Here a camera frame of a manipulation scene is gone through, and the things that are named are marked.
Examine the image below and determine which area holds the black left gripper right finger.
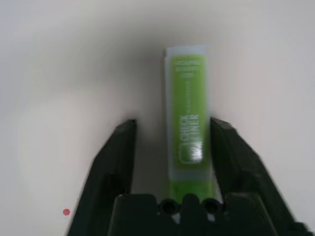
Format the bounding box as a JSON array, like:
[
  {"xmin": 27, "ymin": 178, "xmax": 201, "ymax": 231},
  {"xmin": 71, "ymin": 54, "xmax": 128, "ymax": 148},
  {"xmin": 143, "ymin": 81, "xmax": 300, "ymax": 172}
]
[{"xmin": 210, "ymin": 117, "xmax": 315, "ymax": 236}]

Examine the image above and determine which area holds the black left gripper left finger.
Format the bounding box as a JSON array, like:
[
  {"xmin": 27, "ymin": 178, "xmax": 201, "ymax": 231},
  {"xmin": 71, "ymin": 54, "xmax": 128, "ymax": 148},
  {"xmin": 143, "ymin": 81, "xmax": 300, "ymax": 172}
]
[{"xmin": 66, "ymin": 119, "xmax": 137, "ymax": 236}]

